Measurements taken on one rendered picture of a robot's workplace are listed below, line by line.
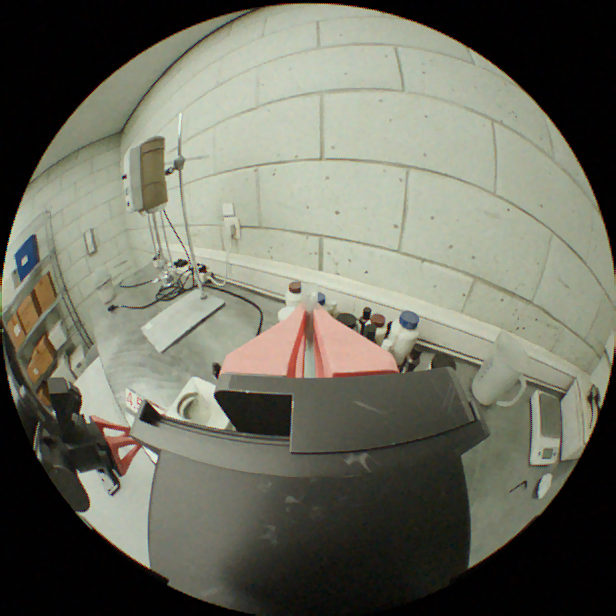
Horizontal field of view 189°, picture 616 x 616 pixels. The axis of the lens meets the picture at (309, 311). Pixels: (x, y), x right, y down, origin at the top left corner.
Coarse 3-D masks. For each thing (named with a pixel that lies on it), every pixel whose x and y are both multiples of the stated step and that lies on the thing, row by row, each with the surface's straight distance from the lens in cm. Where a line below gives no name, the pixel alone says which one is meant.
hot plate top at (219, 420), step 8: (200, 384) 42; (208, 384) 41; (208, 392) 40; (208, 400) 39; (216, 408) 38; (176, 416) 41; (216, 416) 37; (224, 416) 37; (216, 424) 37; (224, 424) 36
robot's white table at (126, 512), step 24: (96, 360) 91; (96, 384) 81; (96, 408) 74; (120, 408) 66; (120, 432) 62; (120, 456) 60; (144, 456) 54; (96, 480) 68; (120, 480) 59; (144, 480) 53; (96, 504) 70; (120, 504) 60; (144, 504) 53; (96, 528) 75; (120, 528) 63; (144, 528) 55; (144, 552) 59
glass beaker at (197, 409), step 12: (180, 372) 34; (168, 384) 35; (180, 384) 36; (192, 384) 35; (168, 396) 36; (180, 396) 38; (192, 396) 31; (180, 408) 32; (192, 408) 32; (204, 408) 35; (192, 420) 35; (204, 420) 36
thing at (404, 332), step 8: (408, 312) 50; (400, 320) 49; (408, 320) 48; (416, 320) 49; (392, 328) 50; (400, 328) 49; (408, 328) 48; (416, 328) 51; (392, 336) 50; (400, 336) 48; (408, 336) 49; (416, 336) 50; (392, 344) 51; (400, 344) 50; (408, 344) 50; (392, 352) 52; (400, 352) 52; (408, 352) 53; (400, 360) 54
